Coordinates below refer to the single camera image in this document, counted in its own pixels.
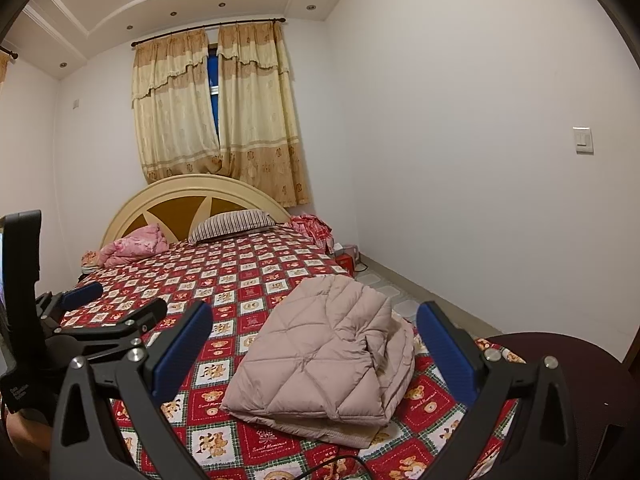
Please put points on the white light switch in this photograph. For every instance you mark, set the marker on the white light switch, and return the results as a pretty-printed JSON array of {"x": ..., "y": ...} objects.
[{"x": 583, "y": 140}]

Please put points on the dark maroon chair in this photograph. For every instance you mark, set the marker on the dark maroon chair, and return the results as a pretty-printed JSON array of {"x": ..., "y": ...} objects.
[{"x": 600, "y": 410}]

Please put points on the red crumpled cloth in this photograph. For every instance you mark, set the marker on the red crumpled cloth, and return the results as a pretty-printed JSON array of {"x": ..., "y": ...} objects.
[{"x": 312, "y": 227}]

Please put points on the cream window curtain panel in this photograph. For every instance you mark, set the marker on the cream window curtain panel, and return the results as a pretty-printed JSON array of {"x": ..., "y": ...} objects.
[
  {"x": 170, "y": 110},
  {"x": 255, "y": 110}
]

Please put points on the cream arched headboard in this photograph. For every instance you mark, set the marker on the cream arched headboard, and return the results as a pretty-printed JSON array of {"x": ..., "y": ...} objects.
[{"x": 170, "y": 215}]

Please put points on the blue window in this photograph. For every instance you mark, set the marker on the blue window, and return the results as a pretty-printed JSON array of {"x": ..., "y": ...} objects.
[{"x": 214, "y": 75}]

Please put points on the red bear-print bed sheet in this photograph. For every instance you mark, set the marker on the red bear-print bed sheet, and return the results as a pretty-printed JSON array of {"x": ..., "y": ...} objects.
[{"x": 260, "y": 270}]

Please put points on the dark side curtain rod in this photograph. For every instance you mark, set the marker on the dark side curtain rod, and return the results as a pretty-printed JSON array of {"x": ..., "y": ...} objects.
[{"x": 10, "y": 53}]

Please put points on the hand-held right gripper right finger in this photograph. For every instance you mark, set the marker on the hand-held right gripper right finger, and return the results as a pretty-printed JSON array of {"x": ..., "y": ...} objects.
[{"x": 445, "y": 355}]

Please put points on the pink folded quilt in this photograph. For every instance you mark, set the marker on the pink folded quilt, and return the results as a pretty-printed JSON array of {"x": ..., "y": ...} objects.
[{"x": 135, "y": 247}]

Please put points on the beige quilted down jacket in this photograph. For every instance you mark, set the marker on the beige quilted down jacket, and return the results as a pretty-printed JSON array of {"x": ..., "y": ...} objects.
[{"x": 310, "y": 360}]

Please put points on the dark window curtain rod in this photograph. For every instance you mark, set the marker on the dark window curtain rod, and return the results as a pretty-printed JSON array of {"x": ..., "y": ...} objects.
[{"x": 212, "y": 26}]

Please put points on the striped pillow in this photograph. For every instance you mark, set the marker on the striped pillow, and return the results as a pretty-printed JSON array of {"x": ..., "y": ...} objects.
[{"x": 230, "y": 225}]

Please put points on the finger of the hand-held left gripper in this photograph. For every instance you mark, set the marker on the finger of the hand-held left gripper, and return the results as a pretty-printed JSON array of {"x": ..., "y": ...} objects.
[
  {"x": 82, "y": 292},
  {"x": 145, "y": 315}
]

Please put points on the small red box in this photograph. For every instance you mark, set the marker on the small red box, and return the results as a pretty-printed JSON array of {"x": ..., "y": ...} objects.
[{"x": 345, "y": 262}]

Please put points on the cream side curtain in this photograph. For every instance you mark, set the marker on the cream side curtain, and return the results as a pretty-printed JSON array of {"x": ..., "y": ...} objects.
[{"x": 3, "y": 67}]

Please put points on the floral pillow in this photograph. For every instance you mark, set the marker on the floral pillow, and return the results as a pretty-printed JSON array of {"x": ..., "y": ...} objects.
[{"x": 90, "y": 258}]

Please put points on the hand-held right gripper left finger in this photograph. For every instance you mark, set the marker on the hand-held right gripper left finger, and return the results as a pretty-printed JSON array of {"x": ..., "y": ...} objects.
[{"x": 185, "y": 350}]

